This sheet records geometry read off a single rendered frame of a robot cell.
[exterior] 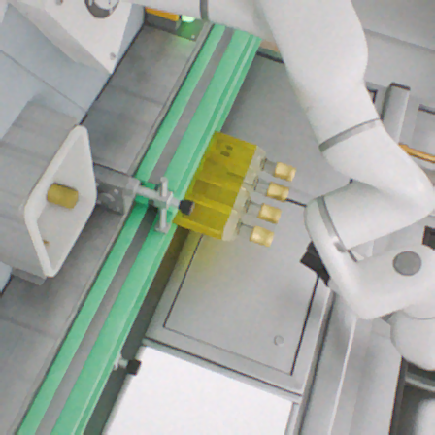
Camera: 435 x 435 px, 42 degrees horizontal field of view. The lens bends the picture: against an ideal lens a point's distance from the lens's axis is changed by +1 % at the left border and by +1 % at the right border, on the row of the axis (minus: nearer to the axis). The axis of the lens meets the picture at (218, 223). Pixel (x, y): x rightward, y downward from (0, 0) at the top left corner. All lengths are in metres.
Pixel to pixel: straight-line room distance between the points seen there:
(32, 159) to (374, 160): 0.46
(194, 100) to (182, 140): 0.11
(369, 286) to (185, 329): 0.49
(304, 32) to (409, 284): 0.37
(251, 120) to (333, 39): 0.89
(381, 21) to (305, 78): 6.26
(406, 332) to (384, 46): 5.79
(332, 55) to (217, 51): 0.62
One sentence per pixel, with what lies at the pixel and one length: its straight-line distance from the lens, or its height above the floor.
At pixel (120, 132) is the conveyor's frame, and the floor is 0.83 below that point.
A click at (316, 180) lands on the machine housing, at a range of 1.46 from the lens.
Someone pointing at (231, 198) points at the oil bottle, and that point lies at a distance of 1.16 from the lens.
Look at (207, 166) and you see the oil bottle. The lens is 1.20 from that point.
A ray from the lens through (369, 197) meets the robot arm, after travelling 0.78.
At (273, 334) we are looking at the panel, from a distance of 1.21.
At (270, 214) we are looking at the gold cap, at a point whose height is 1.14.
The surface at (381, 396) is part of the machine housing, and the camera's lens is 1.28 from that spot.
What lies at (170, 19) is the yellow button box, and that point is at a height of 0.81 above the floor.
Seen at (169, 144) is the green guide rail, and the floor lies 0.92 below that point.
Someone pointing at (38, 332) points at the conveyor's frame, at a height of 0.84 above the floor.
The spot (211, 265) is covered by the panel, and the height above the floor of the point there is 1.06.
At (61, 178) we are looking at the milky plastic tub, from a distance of 1.00.
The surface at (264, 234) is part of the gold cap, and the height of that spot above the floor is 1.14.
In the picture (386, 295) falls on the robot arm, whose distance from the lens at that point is 0.82.
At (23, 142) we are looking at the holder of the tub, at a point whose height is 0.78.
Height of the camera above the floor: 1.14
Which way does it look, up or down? 5 degrees down
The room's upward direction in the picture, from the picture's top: 110 degrees clockwise
